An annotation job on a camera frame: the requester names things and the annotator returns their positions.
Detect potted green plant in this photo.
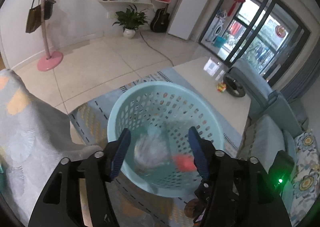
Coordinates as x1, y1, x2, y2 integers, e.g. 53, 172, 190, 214
113, 4, 149, 39

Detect blue-grey sofa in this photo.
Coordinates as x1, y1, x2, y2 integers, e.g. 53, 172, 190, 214
228, 59, 302, 211

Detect dark round tray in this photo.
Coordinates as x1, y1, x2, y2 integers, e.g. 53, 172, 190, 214
223, 73, 246, 98

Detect floral cushion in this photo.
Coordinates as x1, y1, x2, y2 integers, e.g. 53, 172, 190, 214
289, 130, 319, 226

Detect grey patterned tablecloth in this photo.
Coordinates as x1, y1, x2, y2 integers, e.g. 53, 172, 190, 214
1, 69, 101, 225

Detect black floor cable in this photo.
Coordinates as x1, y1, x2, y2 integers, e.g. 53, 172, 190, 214
139, 29, 175, 68

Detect light blue plastic laundry basket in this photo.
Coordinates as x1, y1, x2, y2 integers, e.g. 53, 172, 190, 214
107, 81, 224, 198

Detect white washing machine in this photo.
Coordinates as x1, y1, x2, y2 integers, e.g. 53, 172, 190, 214
206, 15, 225, 42

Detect white wall shelf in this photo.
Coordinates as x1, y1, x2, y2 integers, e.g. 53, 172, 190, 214
97, 0, 155, 8

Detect black guitar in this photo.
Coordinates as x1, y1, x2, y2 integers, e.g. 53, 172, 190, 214
150, 3, 170, 33

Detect red trash piece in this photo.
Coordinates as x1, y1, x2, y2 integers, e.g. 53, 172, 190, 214
172, 154, 197, 172

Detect rubik's cube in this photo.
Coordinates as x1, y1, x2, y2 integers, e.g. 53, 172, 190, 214
217, 81, 226, 92

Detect pink coat stand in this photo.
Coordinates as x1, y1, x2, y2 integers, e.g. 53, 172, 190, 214
37, 0, 63, 72

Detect black small handbag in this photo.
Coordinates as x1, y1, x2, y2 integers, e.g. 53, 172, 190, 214
44, 0, 56, 20

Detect white coffee table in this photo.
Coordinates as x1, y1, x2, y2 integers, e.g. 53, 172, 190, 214
174, 57, 251, 135

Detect white refrigerator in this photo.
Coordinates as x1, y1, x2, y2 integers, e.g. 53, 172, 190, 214
168, 0, 208, 40

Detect brown handbag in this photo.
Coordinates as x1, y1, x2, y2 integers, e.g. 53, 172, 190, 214
25, 0, 41, 33

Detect teal bucket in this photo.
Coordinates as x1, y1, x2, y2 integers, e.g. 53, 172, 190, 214
214, 36, 226, 48

